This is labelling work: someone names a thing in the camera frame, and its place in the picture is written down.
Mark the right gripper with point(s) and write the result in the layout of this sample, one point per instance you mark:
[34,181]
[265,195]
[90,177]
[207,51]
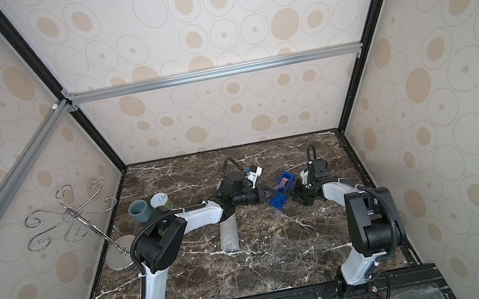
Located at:
[298,191]

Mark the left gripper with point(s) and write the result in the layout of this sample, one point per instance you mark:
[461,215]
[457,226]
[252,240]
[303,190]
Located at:
[259,194]

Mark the bubble wrap sheet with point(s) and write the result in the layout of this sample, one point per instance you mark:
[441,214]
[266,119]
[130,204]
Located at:
[229,237]

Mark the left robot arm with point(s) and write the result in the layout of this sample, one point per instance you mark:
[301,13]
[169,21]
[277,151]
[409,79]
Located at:
[156,248]

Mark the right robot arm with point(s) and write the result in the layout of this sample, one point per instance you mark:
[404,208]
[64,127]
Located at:
[374,226]

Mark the blue tape dispenser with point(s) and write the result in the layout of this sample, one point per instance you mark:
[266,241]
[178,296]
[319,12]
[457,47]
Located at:
[282,190]

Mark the green white tin can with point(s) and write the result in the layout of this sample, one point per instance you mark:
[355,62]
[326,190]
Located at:
[161,199]

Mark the teal ceramic cup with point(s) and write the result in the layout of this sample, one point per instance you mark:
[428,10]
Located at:
[140,211]

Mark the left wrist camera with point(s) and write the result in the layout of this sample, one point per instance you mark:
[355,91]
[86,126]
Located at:
[252,173]

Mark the horizontal aluminium rail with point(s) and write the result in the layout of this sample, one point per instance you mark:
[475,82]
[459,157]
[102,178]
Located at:
[216,73]

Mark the metal wire glass rack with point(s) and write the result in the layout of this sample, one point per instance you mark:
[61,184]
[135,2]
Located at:
[70,220]

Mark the diagonal aluminium rail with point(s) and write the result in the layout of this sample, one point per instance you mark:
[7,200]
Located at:
[26,160]

